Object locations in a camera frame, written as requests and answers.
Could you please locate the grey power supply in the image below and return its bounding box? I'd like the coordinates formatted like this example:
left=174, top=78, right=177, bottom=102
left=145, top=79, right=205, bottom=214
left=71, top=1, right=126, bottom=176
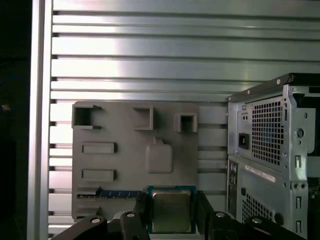
left=236, top=99, right=286, bottom=167

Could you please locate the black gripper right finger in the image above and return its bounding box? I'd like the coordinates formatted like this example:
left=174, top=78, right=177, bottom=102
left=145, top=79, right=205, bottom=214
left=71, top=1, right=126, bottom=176
left=196, top=190, right=308, bottom=240

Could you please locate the green RAM stick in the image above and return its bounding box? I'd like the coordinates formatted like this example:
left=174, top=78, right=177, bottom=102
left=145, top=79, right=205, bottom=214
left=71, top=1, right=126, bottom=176
left=77, top=191, right=145, bottom=200

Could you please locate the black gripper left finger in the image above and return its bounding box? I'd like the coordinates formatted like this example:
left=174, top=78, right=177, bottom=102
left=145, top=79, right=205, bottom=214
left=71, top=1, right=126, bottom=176
left=53, top=191, right=151, bottom=240

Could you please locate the silver CPU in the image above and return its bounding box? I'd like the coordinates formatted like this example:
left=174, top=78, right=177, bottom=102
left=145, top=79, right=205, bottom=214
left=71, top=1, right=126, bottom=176
left=146, top=184, right=196, bottom=235

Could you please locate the grey parts rack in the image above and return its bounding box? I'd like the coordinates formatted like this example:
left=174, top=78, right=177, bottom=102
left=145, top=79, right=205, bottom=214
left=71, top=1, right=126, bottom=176
left=71, top=101, right=201, bottom=223

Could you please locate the black PC case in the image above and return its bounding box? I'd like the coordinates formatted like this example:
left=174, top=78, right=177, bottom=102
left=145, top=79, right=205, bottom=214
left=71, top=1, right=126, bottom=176
left=226, top=73, right=320, bottom=240

